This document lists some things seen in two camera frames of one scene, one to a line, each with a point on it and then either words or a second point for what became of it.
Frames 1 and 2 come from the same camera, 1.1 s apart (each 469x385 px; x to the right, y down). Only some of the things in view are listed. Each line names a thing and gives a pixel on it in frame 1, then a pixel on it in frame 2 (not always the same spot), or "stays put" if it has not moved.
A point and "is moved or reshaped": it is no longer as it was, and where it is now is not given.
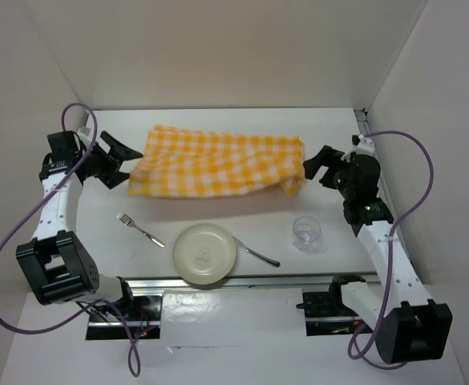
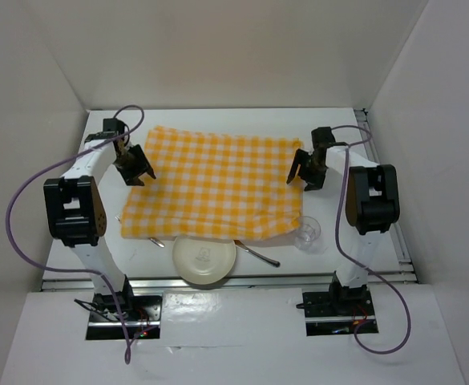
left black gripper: (109, 176) to (141, 165)
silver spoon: (254, 253) stays put
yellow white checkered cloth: (180, 160) is moved or reshaped
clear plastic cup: (306, 231) stays put
